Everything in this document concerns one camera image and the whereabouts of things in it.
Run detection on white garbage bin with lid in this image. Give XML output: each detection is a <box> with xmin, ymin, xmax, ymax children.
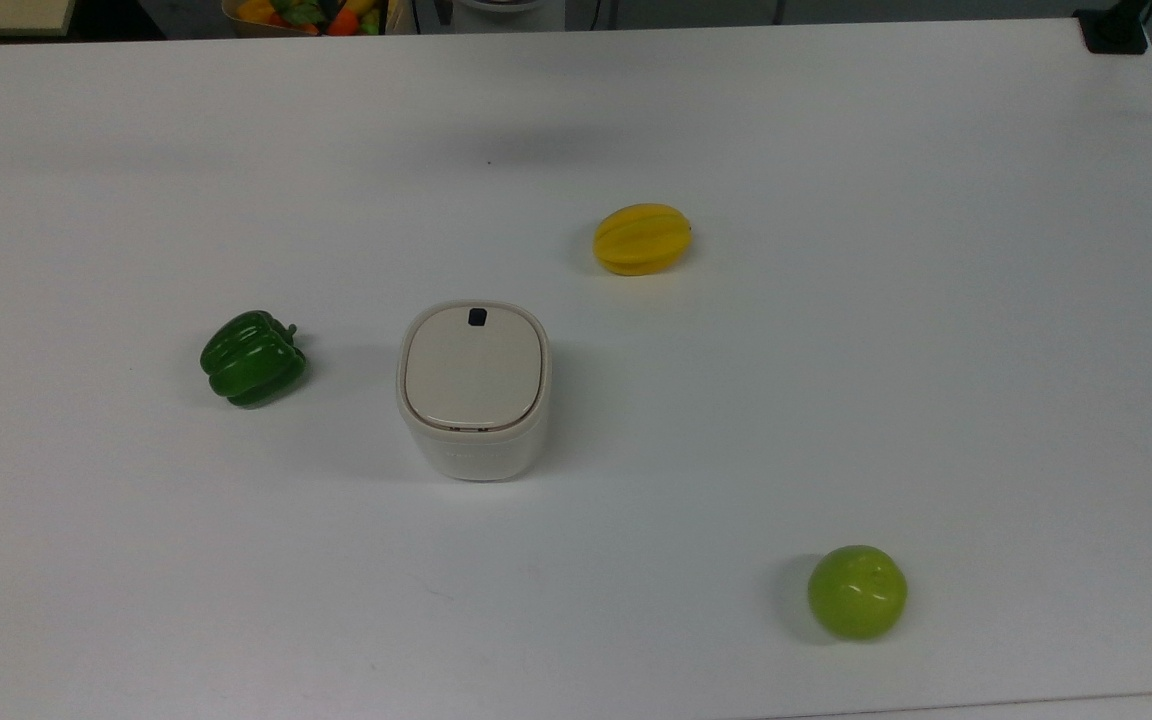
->
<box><xmin>396</xmin><ymin>300</ymin><xmax>553</xmax><ymax>483</ymax></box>

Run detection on yellow toy starfruit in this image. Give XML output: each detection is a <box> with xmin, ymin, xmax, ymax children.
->
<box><xmin>592</xmin><ymin>203</ymin><xmax>694</xmax><ymax>277</ymax></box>

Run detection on green toy bell pepper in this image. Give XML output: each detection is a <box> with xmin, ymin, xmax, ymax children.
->
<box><xmin>199</xmin><ymin>310</ymin><xmax>308</xmax><ymax>410</ymax></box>

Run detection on green toy apple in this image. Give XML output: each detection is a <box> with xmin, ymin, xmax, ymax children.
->
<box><xmin>806</xmin><ymin>544</ymin><xmax>909</xmax><ymax>642</ymax></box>

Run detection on basket of toy fruit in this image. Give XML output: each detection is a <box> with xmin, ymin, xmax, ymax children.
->
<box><xmin>221</xmin><ymin>0</ymin><xmax>409</xmax><ymax>38</ymax></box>

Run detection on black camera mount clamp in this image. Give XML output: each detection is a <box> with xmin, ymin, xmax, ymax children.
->
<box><xmin>1074</xmin><ymin>0</ymin><xmax>1152</xmax><ymax>56</ymax></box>

